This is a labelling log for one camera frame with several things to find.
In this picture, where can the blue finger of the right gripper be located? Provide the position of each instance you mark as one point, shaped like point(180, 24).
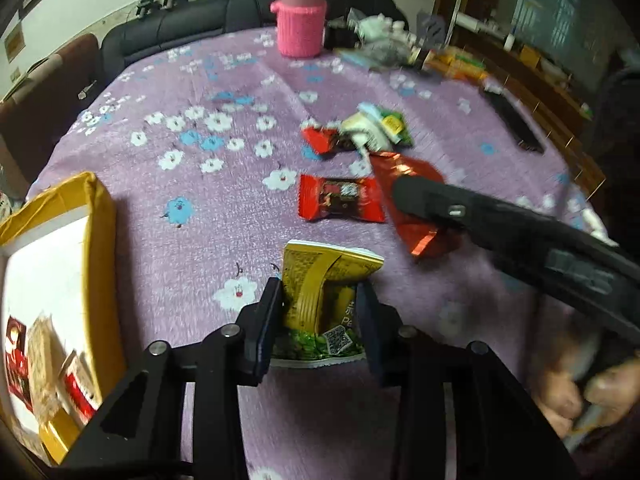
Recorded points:
point(450, 208)

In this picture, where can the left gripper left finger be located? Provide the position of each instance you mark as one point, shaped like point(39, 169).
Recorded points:
point(235, 354)

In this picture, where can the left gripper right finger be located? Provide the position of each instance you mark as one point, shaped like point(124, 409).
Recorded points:
point(438, 431)

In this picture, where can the red shiny snack bag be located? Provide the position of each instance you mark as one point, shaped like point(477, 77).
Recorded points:
point(423, 239)

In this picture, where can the green yellow pea snack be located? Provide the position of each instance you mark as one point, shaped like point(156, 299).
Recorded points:
point(320, 325)

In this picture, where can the red chocolate candy packet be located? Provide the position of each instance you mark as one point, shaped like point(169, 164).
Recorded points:
point(354, 198)

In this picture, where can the beige cracker packet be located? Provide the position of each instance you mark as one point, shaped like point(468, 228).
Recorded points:
point(45, 356)

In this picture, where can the dark red foil snack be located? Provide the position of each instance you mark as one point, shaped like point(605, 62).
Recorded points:
point(16, 361)

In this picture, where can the person right hand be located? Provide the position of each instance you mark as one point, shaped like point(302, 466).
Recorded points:
point(575, 396)

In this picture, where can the white green snack packet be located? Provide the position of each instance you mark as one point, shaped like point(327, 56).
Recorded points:
point(365, 131)

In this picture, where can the red candy wrapper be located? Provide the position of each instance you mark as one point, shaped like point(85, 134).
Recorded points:
point(327, 141)

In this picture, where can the black smartphone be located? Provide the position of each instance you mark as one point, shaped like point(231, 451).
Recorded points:
point(522, 135)

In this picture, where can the orange snack boxes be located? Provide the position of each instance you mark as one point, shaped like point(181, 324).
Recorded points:
point(454, 63)

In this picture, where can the white plastic bag pile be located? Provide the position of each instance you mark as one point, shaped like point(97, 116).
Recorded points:
point(382, 43)

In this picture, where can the yellow cardboard box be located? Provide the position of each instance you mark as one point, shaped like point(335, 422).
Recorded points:
point(58, 260)

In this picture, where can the purple floral tablecloth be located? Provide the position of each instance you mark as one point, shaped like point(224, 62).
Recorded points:
point(200, 147)

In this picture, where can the pink sleeved thermos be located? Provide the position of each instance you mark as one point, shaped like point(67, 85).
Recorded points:
point(300, 27)

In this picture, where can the black leather sofa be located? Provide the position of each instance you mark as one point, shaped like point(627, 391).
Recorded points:
point(165, 29)

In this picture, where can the brown armchair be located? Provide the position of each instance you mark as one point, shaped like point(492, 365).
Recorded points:
point(42, 106)

